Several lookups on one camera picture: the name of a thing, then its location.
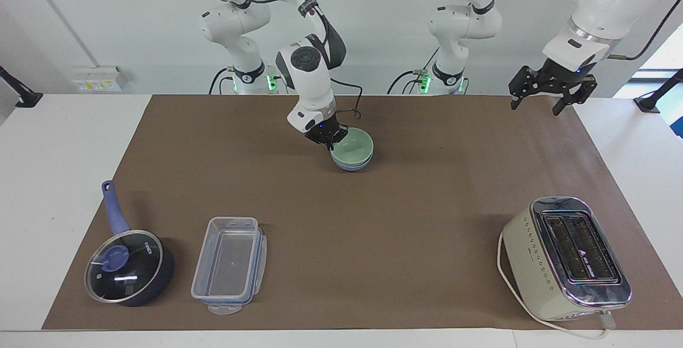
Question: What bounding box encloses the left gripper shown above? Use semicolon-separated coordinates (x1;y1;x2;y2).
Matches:
508;58;599;117

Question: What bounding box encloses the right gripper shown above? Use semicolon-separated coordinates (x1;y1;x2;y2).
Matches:
305;114;349;151

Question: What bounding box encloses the green bowl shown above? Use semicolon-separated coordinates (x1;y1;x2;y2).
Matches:
330;127;375;168

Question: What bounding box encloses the blue bowl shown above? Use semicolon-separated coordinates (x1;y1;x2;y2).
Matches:
331;154;374;173

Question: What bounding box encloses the black stand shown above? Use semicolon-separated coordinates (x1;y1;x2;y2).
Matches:
0;65;44;109
633;68;683;114

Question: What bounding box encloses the clear plastic container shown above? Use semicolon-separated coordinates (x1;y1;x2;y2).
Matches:
190;216;268;315

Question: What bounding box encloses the cream toaster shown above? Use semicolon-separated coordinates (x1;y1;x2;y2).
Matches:
502;196;633;322

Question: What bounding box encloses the blue saucepan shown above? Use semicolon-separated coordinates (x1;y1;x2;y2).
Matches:
85;180;176;307

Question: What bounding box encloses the glass lid with blue knob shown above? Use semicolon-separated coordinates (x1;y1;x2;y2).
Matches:
85;230;164;304

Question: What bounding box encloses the black cable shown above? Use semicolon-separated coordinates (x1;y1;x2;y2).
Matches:
208;67;231;96
386;46;441;96
607;0;683;61
330;77;364;120

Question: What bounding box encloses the white power cord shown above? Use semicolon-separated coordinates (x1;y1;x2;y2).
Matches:
497;230;617;340

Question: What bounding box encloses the white wall socket box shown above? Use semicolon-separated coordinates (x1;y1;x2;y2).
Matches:
70;65;128;93

